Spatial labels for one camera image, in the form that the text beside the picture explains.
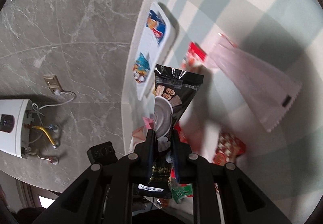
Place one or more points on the pink snack bar wrapper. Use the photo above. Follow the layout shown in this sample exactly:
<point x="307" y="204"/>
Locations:
<point x="268" y="91"/>

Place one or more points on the blue panda snack packet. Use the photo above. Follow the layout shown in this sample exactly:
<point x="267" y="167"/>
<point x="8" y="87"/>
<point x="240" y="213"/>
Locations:
<point x="141" y="69"/>

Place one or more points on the large red snack bag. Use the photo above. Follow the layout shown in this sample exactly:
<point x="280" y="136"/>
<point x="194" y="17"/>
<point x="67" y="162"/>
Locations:
<point x="194" y="58"/>

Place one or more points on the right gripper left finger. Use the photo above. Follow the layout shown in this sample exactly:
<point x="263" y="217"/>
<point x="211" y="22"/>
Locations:
<point x="150" y="145"/>

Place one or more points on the white plastic tray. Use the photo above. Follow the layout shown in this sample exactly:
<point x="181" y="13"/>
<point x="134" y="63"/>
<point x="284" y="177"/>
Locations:
<point x="154" y="52"/>

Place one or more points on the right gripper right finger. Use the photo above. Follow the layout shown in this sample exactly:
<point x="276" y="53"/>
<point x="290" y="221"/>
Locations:
<point x="175" y="141"/>

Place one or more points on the black sesame snack packet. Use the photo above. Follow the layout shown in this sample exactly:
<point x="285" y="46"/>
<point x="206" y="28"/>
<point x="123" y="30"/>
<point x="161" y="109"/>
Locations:
<point x="175" y="89"/>

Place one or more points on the green snack packet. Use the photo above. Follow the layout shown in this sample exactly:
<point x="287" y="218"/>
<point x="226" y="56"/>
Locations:
<point x="181" y="191"/>

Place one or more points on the checkered tablecloth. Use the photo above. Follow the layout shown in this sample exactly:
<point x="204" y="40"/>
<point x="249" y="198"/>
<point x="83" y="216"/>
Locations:
<point x="286" y="163"/>

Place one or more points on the wall power socket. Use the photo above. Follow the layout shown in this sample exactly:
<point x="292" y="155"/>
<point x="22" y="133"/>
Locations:
<point x="53" y="84"/>

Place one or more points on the red white candy packet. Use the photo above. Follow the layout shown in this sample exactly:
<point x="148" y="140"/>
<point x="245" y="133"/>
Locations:
<point x="228" y="149"/>

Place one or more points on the white water heater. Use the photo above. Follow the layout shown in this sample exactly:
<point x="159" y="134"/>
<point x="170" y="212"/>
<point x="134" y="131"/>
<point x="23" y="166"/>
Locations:
<point x="16" y="120"/>

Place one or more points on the black camera module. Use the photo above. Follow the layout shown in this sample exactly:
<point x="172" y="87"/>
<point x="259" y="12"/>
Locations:
<point x="103" y="154"/>

